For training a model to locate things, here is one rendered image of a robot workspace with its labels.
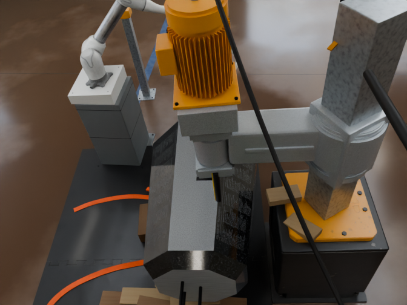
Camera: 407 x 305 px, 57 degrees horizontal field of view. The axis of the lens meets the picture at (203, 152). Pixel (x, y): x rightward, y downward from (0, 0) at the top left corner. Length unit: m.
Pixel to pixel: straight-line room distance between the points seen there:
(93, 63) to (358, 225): 2.24
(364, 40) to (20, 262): 3.03
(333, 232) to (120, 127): 1.98
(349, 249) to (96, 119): 2.24
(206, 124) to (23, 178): 2.82
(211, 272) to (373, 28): 1.46
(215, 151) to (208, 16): 0.71
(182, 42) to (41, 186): 2.80
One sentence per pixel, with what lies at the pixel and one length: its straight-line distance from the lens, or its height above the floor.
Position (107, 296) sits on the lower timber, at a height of 0.09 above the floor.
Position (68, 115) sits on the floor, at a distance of 4.59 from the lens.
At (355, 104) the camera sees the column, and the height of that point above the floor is 1.69.
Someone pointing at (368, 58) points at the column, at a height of 1.91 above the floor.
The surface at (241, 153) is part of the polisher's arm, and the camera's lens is 1.83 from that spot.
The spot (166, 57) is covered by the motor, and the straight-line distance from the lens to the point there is 1.46.
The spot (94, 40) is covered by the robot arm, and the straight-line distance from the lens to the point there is 3.30.
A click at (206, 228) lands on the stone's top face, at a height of 0.85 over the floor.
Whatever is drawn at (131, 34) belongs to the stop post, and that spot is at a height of 0.82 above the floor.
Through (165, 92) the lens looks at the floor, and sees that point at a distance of 4.47.
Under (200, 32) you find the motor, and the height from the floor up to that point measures 2.06.
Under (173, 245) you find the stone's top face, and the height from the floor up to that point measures 0.85.
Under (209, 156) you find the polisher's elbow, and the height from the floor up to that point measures 1.36.
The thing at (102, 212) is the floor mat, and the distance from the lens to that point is 3.48.
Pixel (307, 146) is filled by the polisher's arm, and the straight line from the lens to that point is 1.83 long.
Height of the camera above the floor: 2.75
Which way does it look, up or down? 48 degrees down
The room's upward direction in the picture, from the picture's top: 9 degrees counter-clockwise
